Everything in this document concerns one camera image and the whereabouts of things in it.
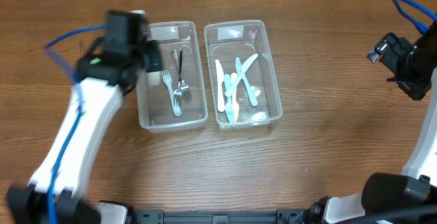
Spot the white plastic fork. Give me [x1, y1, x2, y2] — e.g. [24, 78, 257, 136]
[161, 70, 182, 117]

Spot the dark-handled metal fork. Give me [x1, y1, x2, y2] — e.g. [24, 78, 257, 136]
[174, 48, 183, 107]

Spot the white plastic knife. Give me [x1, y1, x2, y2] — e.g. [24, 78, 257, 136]
[224, 74, 235, 123]
[225, 53, 259, 97]
[235, 57, 258, 107]
[214, 59, 225, 112]

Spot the yellow plastic knife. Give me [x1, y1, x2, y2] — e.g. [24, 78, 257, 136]
[231, 72, 240, 122]

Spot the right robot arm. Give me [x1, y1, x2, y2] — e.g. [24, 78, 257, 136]
[296, 23, 436, 223]

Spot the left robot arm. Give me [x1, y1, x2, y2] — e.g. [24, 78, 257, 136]
[5, 10, 163, 223]

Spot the left clear plastic container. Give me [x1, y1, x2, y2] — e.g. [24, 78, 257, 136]
[137, 21, 208, 133]

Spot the clear plastic container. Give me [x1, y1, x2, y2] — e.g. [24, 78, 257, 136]
[204, 20, 283, 130]
[137, 21, 208, 133]

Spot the right clear plastic container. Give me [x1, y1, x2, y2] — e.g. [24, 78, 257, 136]
[204, 20, 283, 130]

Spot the left blue cable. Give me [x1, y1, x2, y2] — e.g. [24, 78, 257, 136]
[43, 24, 109, 224]

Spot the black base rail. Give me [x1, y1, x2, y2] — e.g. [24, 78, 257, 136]
[98, 199, 308, 224]

